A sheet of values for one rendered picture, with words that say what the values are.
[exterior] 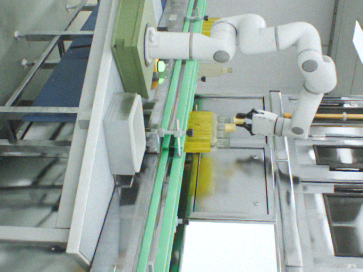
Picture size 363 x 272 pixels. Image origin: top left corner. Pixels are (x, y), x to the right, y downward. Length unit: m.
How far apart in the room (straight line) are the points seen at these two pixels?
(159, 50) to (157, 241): 0.66
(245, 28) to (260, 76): 6.73
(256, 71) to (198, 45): 6.71
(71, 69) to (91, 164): 0.92
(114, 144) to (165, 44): 0.41
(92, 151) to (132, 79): 0.39
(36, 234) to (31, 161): 0.84
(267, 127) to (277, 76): 6.44
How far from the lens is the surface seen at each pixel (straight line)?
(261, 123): 2.03
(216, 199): 1.87
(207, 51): 1.70
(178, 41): 1.71
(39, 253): 1.82
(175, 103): 1.93
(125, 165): 1.61
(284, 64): 8.36
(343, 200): 1.99
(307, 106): 1.86
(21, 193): 2.08
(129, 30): 1.64
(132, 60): 1.65
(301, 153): 2.18
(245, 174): 1.98
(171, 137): 1.87
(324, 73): 1.70
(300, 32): 1.72
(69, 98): 2.06
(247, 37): 1.69
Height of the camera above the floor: 1.15
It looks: 6 degrees down
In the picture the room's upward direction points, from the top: 91 degrees clockwise
